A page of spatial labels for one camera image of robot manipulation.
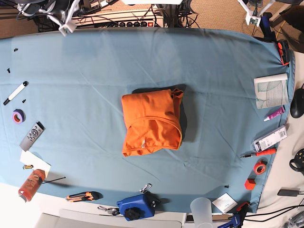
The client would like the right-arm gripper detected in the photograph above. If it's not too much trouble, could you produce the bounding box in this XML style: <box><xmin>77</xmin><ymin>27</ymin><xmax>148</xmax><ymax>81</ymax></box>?
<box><xmin>16</xmin><ymin>0</ymin><xmax>80</xmax><ymax>36</ymax></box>

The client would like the left-arm silver gripper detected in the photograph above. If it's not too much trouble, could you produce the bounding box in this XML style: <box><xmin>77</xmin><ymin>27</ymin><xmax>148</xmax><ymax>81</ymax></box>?
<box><xmin>238</xmin><ymin>0</ymin><xmax>275</xmax><ymax>26</ymax></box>

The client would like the orange t-shirt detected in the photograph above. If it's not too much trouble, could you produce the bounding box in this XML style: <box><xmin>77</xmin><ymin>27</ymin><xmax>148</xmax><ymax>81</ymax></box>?
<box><xmin>122</xmin><ymin>88</ymin><xmax>183</xmax><ymax>157</ymax></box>

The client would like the red black hand tool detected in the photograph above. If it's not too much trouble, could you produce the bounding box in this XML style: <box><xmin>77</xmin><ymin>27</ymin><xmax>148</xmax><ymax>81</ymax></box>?
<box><xmin>277</xmin><ymin>39</ymin><xmax>290</xmax><ymax>66</ymax></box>

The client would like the black white marker pen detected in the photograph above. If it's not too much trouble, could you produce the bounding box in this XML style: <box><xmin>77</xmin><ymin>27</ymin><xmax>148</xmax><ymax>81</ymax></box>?
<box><xmin>3</xmin><ymin>81</ymin><xmax>29</xmax><ymax>105</ymax></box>

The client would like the patterned booklet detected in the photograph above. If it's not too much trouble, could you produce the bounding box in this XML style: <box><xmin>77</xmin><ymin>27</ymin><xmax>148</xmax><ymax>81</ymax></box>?
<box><xmin>254</xmin><ymin>73</ymin><xmax>289</xmax><ymax>109</ymax></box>

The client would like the teal table cloth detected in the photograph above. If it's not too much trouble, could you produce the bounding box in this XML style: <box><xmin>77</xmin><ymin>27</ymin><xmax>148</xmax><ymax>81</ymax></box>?
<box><xmin>0</xmin><ymin>28</ymin><xmax>295</xmax><ymax>212</ymax></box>

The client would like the white power strip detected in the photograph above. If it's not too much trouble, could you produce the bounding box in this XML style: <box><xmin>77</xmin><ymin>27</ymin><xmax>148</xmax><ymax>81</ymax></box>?
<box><xmin>72</xmin><ymin>8</ymin><xmax>169</xmax><ymax>29</ymax></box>

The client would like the purple glue tube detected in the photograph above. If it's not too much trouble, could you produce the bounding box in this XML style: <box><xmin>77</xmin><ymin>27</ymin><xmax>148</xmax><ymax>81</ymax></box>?
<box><xmin>264</xmin><ymin>106</ymin><xmax>285</xmax><ymax>122</ymax></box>

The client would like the black computer mouse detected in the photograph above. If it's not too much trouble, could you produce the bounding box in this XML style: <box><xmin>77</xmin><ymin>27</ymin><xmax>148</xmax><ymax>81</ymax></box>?
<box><xmin>290</xmin><ymin>88</ymin><xmax>304</xmax><ymax>118</ymax></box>

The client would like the purple tape roll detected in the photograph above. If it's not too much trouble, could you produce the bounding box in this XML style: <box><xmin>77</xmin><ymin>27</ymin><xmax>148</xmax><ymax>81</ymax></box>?
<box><xmin>12</xmin><ymin>109</ymin><xmax>26</xmax><ymax>124</ymax></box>

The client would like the grey remote control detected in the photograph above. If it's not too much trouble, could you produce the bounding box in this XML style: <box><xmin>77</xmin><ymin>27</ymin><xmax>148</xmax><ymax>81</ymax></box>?
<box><xmin>20</xmin><ymin>122</ymin><xmax>45</xmax><ymax>151</ymax></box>

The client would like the packaged item with barcode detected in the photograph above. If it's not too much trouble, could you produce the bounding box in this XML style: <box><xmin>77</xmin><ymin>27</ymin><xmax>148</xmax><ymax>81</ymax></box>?
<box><xmin>252</xmin><ymin>125</ymin><xmax>288</xmax><ymax>152</ymax></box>

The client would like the red screwdriver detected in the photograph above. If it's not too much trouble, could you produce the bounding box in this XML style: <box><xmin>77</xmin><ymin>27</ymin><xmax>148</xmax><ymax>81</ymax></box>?
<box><xmin>241</xmin><ymin>148</ymin><xmax>276</xmax><ymax>158</ymax></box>

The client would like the white paper card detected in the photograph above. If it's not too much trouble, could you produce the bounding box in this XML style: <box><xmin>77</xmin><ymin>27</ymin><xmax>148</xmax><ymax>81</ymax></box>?
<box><xmin>20</xmin><ymin>150</ymin><xmax>51</xmax><ymax>178</ymax></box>

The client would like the red tape roll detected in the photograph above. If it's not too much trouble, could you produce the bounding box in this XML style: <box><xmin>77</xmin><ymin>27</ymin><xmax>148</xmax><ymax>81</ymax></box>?
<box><xmin>254</xmin><ymin>160</ymin><xmax>267</xmax><ymax>175</ymax></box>

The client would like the black zip tie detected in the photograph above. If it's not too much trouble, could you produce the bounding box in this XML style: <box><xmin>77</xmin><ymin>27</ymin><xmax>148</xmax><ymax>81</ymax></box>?
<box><xmin>42</xmin><ymin>177</ymin><xmax>66</xmax><ymax>184</ymax></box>

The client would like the red spray can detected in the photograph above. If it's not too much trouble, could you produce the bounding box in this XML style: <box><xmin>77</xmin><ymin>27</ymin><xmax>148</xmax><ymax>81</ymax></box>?
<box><xmin>18</xmin><ymin>169</ymin><xmax>46</xmax><ymax>202</ymax></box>

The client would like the red cube block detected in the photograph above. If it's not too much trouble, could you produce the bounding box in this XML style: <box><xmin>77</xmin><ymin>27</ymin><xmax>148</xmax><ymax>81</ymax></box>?
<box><xmin>244</xmin><ymin>179</ymin><xmax>256</xmax><ymax>190</ymax></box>

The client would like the black power adapter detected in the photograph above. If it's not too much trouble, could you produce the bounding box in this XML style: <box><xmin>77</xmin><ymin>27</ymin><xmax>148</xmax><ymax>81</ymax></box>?
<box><xmin>277</xmin><ymin>189</ymin><xmax>300</xmax><ymax>197</ymax></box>

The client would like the orange black utility knife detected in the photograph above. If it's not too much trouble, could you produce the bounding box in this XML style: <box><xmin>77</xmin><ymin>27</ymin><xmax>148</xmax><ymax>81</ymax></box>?
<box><xmin>65</xmin><ymin>191</ymin><xmax>102</xmax><ymax>202</ymax></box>

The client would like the white small card box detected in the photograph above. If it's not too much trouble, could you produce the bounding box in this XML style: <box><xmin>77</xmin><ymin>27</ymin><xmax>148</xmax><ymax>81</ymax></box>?
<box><xmin>212</xmin><ymin>193</ymin><xmax>238</xmax><ymax>213</ymax></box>

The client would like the translucent plastic cup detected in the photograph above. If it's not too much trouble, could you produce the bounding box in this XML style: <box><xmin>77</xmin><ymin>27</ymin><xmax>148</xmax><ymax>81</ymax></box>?
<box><xmin>190</xmin><ymin>197</ymin><xmax>213</xmax><ymax>228</ymax></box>

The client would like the silver carabiner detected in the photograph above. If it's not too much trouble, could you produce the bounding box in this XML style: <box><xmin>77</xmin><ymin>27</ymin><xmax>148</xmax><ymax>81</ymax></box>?
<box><xmin>140</xmin><ymin>183</ymin><xmax>152</xmax><ymax>194</ymax></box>

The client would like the blue clamp tool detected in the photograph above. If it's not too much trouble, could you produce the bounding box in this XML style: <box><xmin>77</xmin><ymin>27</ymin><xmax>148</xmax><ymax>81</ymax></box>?
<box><xmin>218</xmin><ymin>201</ymin><xmax>250</xmax><ymax>228</ymax></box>

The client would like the metal keyring clip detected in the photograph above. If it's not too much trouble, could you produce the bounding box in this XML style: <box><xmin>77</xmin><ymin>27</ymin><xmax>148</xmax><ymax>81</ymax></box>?
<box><xmin>97</xmin><ymin>206</ymin><xmax>120</xmax><ymax>216</ymax></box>

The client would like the blue black box device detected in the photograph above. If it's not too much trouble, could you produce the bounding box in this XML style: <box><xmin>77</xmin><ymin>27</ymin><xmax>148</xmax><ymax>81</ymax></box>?
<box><xmin>116</xmin><ymin>192</ymin><xmax>161</xmax><ymax>221</ymax></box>

